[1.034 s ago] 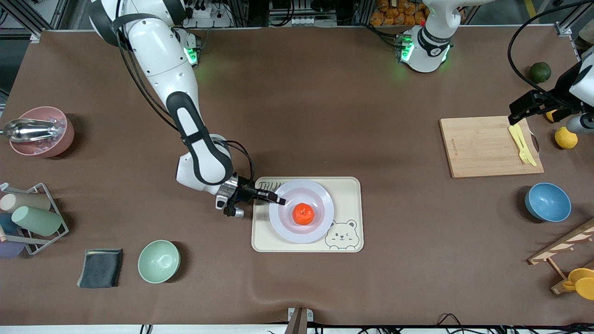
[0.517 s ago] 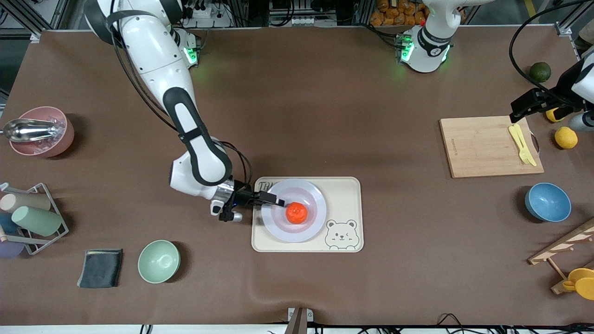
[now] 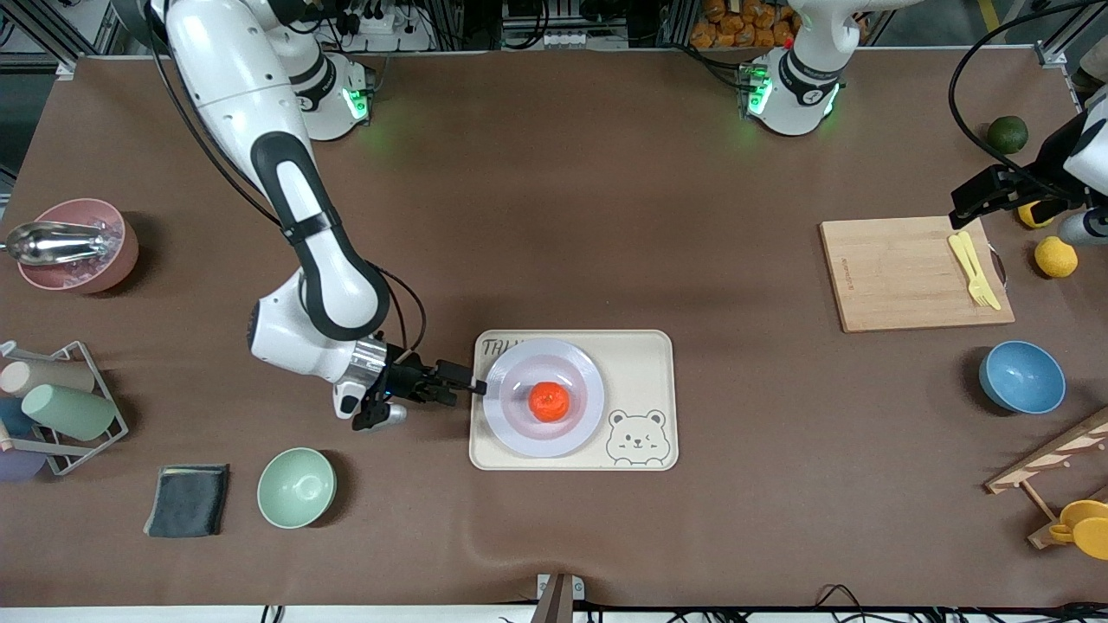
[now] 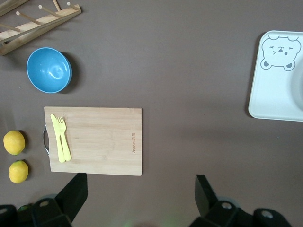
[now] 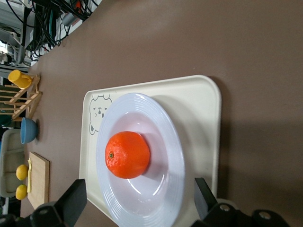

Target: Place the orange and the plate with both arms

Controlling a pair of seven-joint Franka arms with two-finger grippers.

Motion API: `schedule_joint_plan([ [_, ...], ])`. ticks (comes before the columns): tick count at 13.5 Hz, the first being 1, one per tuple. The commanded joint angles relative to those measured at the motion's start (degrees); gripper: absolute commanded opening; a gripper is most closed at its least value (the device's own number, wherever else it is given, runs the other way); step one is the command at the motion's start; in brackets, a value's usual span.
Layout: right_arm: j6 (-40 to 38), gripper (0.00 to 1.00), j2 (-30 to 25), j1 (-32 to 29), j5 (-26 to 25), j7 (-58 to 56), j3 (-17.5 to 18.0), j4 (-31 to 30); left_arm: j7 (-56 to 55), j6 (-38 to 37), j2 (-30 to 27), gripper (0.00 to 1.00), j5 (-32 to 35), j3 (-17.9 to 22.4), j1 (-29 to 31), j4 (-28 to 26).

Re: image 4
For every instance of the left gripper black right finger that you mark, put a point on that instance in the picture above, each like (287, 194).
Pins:
(222, 210)

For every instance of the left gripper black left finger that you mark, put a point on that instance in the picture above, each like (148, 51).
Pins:
(59, 205)

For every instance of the dark green round fruit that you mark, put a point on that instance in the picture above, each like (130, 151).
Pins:
(23, 208)

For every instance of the yellow lemon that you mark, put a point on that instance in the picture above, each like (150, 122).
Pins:
(14, 142)
(18, 171)

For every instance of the yellow plastic fork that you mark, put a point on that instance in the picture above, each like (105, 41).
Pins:
(65, 142)

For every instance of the yellow plastic knife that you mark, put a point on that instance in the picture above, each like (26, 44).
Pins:
(56, 139)

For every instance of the wooden cutting board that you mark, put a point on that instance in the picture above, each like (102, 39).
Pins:
(101, 142)

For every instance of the cream bear print tray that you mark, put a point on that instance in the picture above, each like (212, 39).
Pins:
(270, 94)

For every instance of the blue bowl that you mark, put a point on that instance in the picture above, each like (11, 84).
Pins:
(48, 69)

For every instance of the wooden peg drying rack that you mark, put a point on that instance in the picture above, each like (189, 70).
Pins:
(35, 26)

